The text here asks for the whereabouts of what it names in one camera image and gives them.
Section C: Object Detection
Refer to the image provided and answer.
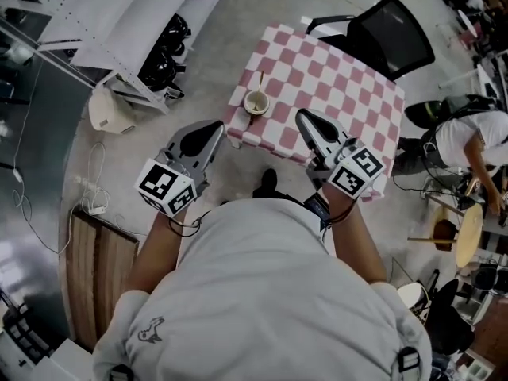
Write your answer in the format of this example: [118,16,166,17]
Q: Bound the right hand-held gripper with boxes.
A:
[294,107,387,201]

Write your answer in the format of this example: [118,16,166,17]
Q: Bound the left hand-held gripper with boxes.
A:
[134,119,228,217]

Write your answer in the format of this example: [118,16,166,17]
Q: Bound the white cup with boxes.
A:
[242,89,271,116]

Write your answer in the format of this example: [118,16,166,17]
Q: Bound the gold spoon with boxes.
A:
[253,70,266,109]

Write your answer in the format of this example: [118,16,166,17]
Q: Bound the person's right forearm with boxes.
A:
[317,184,388,284]

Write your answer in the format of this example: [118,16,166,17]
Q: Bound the person's left forearm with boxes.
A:
[124,208,192,294]

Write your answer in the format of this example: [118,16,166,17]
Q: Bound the pink white checkered table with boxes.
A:
[221,21,407,202]

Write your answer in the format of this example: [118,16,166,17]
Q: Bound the person's black shoe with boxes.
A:
[252,167,279,199]

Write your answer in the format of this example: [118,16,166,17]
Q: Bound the black wrist device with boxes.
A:
[302,194,333,230]

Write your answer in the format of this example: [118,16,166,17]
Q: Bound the black glossy helmet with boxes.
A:
[139,48,188,93]
[164,13,192,56]

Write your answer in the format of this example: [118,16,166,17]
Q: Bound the white plastic container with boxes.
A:
[87,87,138,136]

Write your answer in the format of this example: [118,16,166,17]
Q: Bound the black mesh office chair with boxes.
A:
[305,0,437,83]

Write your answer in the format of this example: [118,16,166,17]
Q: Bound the white metal shelf rack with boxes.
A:
[0,0,224,115]

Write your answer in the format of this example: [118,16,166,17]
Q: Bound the brown seat wooden stool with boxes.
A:
[407,206,462,250]

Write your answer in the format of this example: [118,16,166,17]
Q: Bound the person's grey shirt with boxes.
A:
[91,198,433,381]

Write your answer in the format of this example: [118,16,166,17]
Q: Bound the wooden boards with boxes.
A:
[64,208,140,351]

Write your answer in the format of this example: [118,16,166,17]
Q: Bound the round wooden stool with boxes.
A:
[453,202,486,270]

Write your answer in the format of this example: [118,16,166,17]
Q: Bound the black swivel chair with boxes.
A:
[425,277,478,357]

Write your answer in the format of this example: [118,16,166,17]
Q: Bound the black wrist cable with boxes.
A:
[325,199,359,228]
[167,210,214,238]

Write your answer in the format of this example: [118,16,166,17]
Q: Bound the white cable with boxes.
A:
[72,141,112,214]

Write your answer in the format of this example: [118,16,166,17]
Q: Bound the grey strap buckle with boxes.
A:
[106,364,135,381]
[396,346,422,373]

